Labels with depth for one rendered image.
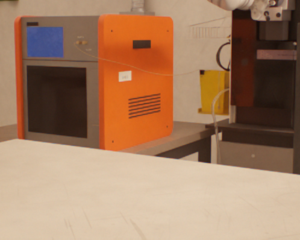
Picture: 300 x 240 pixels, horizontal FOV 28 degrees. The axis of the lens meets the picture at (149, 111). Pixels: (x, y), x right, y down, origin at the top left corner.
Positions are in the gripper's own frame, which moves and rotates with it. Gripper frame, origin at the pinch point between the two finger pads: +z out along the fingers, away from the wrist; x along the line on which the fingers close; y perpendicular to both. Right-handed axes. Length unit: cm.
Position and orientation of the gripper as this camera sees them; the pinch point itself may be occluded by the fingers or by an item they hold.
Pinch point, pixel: (272, 2)
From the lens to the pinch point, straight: 205.5
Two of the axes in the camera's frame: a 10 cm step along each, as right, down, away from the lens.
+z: 5.2, -1.2, 8.4
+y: -7.6, -5.0, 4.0
